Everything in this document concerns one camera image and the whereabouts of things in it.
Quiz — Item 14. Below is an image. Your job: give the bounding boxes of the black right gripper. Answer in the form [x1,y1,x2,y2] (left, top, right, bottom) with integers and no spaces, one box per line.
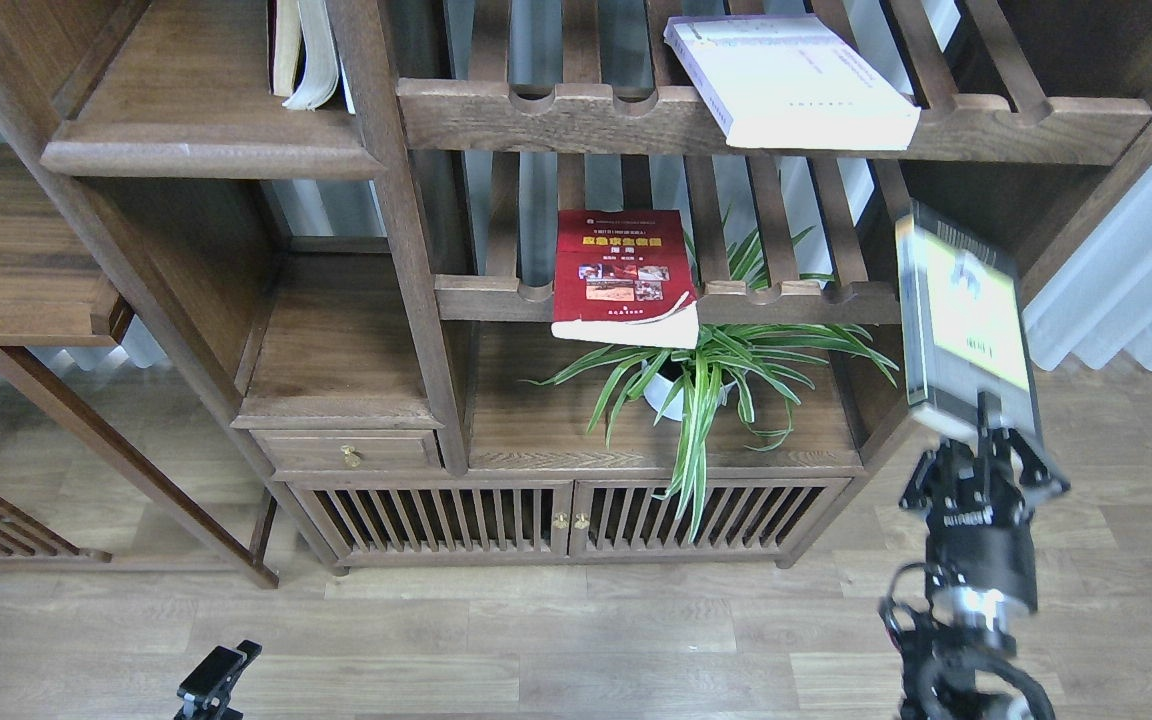
[900,391,1070,612]

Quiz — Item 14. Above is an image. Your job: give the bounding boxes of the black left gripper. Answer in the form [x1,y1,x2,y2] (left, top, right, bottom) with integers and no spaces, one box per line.
[174,641,262,719]

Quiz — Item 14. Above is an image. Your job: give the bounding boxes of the black yellow-green book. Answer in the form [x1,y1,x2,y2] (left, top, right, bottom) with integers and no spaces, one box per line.
[895,200,1043,447]

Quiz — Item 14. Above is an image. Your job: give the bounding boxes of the red paperback book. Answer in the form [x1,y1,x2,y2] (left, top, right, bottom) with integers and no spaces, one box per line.
[550,209,699,348]

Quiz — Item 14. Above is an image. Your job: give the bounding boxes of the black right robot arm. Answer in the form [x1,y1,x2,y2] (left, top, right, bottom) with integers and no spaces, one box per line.
[877,392,1070,719]

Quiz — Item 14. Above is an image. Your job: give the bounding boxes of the upright cream books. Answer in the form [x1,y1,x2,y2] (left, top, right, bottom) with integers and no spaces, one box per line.
[268,1,355,114]

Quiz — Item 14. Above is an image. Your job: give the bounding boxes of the white pleated curtain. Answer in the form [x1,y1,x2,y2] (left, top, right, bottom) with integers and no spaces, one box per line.
[1024,167,1152,370]

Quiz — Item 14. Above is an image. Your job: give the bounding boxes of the brass drawer knob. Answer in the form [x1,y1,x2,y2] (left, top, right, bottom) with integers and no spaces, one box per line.
[340,445,364,469]

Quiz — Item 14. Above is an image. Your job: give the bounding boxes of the green spider plant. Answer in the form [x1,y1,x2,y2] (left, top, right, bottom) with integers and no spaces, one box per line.
[547,218,896,532]

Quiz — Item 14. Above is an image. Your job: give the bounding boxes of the white plant pot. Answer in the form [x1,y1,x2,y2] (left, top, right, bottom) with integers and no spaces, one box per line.
[641,361,737,422]

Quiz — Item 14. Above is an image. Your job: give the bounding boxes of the white paperback book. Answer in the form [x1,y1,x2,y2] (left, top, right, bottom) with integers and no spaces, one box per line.
[664,14,920,151]

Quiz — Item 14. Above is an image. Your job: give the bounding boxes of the large dark wooden bookshelf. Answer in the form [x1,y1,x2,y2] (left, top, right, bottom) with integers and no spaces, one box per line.
[0,1,1152,570]

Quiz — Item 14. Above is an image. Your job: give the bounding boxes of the dark wooden side table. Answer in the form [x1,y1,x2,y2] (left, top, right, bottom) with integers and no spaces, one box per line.
[0,143,278,588]

